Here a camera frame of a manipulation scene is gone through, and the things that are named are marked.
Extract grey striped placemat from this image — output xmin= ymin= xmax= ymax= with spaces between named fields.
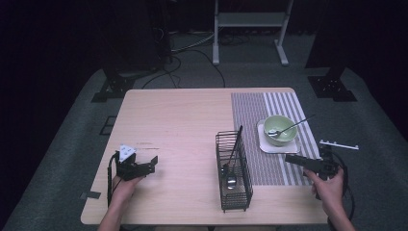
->
xmin=230 ymin=91 xmax=326 ymax=187

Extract black wire cutlery rack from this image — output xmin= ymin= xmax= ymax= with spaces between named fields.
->
xmin=215 ymin=129 xmax=254 ymax=214

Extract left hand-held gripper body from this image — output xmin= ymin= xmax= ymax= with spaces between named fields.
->
xmin=115 ymin=143 xmax=155 ymax=182

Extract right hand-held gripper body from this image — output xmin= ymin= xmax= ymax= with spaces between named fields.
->
xmin=316 ymin=139 xmax=360 ymax=181

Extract green bowl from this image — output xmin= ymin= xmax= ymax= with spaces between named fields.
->
xmin=263 ymin=115 xmax=298 ymax=148

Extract white square plate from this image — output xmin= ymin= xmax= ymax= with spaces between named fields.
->
xmin=256 ymin=119 xmax=302 ymax=155

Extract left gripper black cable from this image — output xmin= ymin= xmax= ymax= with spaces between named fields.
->
xmin=106 ymin=151 xmax=119 ymax=206

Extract white metal stand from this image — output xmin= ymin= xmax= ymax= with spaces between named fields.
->
xmin=212 ymin=0 xmax=294 ymax=67

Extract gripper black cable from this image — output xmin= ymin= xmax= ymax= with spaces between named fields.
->
xmin=330 ymin=149 xmax=356 ymax=230
xmin=106 ymin=151 xmax=119 ymax=206

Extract black stand base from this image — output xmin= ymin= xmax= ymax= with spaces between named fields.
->
xmin=307 ymin=65 xmax=358 ymax=103
xmin=90 ymin=65 xmax=163 ymax=104

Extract person's right hand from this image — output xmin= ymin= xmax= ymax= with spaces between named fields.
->
xmin=303 ymin=167 xmax=346 ymax=219

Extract black floor cable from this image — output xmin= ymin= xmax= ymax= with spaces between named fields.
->
xmin=140 ymin=48 xmax=226 ymax=90

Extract person's left hand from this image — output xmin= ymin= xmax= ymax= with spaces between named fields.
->
xmin=111 ymin=175 xmax=144 ymax=207

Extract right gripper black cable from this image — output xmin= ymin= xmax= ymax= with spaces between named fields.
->
xmin=330 ymin=149 xmax=356 ymax=230

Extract black handled metal spoon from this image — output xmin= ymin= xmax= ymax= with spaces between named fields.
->
xmin=268 ymin=114 xmax=317 ymax=139
xmin=222 ymin=125 xmax=243 ymax=191

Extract grey floor cables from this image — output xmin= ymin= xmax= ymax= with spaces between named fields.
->
xmin=169 ymin=30 xmax=217 ymax=54

